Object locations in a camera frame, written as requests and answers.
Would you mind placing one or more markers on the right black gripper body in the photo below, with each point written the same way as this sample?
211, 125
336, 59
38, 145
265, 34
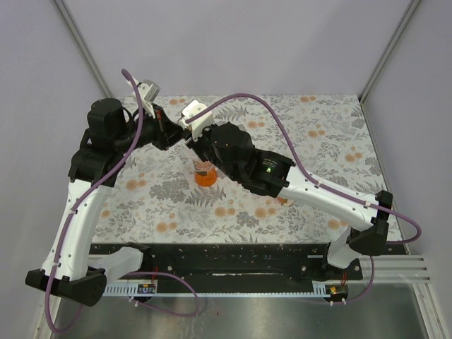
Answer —
203, 147

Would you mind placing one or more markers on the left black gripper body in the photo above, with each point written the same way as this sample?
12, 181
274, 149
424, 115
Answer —
155, 128

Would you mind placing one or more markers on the clear glass dripper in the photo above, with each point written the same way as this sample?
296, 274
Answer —
201, 159

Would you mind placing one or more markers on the orange glass carafe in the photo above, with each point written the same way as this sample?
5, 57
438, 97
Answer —
205, 174

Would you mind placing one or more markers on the coffee filter box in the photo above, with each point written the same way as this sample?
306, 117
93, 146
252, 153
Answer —
284, 201

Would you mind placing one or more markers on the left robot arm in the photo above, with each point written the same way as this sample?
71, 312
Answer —
66, 272

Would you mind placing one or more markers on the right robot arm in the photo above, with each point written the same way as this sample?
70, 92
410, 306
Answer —
266, 173

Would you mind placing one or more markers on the floral table mat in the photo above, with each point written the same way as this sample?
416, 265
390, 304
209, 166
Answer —
156, 198

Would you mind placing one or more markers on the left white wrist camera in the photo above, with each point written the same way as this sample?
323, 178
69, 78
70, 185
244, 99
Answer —
148, 92

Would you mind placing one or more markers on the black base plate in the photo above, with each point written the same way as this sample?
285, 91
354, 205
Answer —
239, 263

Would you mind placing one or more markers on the left aluminium frame post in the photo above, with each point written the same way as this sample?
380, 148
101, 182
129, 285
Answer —
71, 25

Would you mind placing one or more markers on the aluminium frame post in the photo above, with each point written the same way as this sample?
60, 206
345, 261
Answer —
390, 49
71, 25

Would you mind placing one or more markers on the white slotted cable duct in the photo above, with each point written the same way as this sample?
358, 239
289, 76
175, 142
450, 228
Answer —
166, 288

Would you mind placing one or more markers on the aluminium front rail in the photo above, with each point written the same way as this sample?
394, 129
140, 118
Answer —
392, 269

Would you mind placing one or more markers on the right aluminium frame post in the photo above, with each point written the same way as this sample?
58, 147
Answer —
390, 49

